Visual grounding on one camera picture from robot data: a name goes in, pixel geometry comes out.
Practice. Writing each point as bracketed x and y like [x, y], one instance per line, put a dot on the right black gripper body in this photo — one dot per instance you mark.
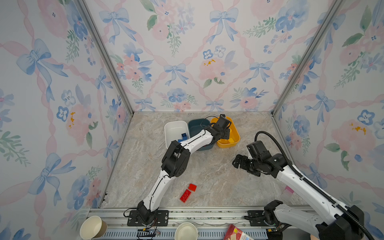
[251, 166]

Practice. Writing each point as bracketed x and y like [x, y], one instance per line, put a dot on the aluminium front rail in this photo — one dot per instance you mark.
[201, 217]

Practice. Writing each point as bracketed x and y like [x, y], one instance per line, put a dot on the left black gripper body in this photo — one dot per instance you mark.
[225, 135]

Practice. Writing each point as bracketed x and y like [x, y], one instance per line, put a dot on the red snack packet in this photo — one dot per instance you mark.
[234, 233]

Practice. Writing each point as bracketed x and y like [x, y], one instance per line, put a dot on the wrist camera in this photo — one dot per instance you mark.
[258, 151]
[223, 122]

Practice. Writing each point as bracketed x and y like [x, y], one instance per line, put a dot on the long red lego brick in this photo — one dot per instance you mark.
[185, 196]

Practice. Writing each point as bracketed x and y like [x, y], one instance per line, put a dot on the aluminium corner post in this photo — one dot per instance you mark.
[328, 19]
[95, 34]

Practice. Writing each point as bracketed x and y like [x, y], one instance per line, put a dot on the dark teal plastic container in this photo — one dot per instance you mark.
[195, 127]

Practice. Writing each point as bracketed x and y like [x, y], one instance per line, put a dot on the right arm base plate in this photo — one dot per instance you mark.
[257, 218]

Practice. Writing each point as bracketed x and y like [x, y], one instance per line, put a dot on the yellow plastic container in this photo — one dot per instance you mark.
[234, 135]

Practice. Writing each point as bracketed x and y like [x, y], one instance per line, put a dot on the pink block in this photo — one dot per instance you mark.
[288, 190]

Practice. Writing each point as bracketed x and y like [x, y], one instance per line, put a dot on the white plastic container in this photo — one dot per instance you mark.
[174, 130]

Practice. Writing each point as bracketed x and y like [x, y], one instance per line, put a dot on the aluminium corner post right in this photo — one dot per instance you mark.
[328, 19]

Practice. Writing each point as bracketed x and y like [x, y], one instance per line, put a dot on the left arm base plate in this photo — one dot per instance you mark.
[155, 219]

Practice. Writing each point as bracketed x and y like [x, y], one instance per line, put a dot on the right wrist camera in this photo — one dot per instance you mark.
[258, 151]

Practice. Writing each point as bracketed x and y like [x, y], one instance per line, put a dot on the brown paper cup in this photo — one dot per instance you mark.
[93, 227]

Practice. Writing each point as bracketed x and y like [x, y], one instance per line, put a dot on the small red lego brick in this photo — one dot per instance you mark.
[192, 187]

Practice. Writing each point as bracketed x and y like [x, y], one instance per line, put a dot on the aluminium corner post left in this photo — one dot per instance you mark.
[95, 34]

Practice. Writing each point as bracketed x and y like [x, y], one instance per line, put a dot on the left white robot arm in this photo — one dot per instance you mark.
[175, 162]

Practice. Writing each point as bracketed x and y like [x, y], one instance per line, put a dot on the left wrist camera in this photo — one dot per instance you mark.
[223, 122]

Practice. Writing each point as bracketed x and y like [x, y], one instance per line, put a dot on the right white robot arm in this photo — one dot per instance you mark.
[333, 220]

